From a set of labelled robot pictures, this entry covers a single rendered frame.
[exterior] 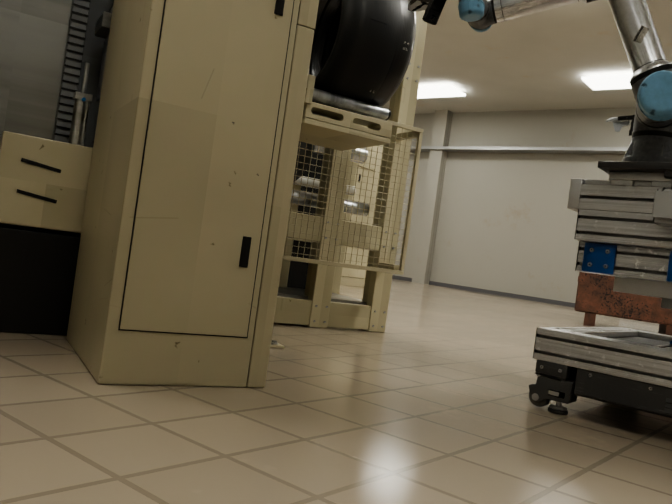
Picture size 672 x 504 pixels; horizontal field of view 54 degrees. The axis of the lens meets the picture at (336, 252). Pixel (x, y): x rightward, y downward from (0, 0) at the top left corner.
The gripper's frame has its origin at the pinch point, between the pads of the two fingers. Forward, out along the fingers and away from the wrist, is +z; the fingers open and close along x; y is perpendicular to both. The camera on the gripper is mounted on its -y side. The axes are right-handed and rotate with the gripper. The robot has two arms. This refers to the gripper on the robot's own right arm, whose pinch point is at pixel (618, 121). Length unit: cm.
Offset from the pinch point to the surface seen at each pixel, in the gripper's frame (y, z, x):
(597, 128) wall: -124, 681, 720
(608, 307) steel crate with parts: 127, 263, 295
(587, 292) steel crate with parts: 113, 279, 282
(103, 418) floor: 78, -74, -211
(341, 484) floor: 83, -108, -179
